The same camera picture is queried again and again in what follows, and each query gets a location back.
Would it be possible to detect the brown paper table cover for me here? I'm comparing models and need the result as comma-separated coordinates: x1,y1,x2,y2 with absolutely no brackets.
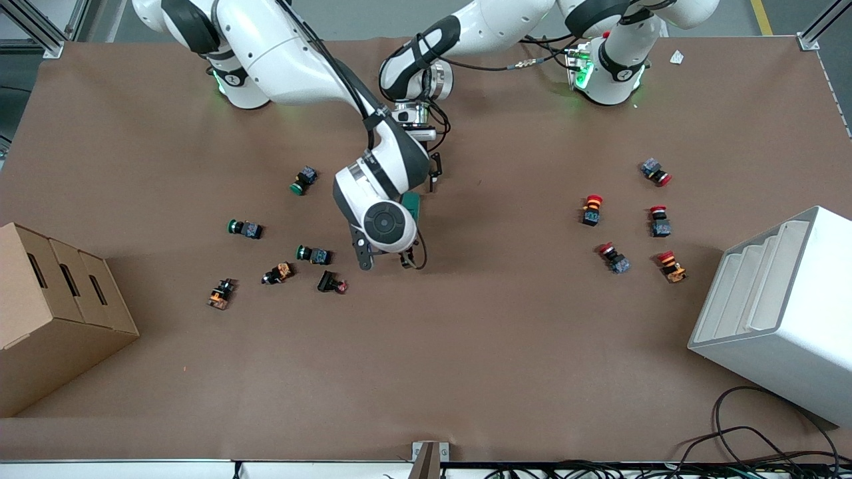
0,33,852,463

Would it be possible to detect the white stepped storage rack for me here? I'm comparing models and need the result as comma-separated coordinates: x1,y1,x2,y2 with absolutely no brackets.
687,205,852,428

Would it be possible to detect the brown cardboard box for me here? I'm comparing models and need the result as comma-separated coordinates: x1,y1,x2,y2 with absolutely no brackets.
0,222,140,418

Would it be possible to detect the looping black floor cable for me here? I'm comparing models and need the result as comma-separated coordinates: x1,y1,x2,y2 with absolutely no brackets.
672,386,843,466

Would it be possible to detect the black cable bundle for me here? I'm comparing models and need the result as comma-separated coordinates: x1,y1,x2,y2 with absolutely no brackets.
486,459,852,479

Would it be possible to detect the aluminium frame profile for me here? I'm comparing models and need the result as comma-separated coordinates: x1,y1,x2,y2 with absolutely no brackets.
0,0,91,59
799,0,852,51

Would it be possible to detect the grey metal camera bracket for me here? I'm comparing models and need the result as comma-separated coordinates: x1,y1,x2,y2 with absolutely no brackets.
407,440,450,479

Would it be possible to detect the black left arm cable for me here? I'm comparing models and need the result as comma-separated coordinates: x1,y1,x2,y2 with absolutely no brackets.
379,33,586,157

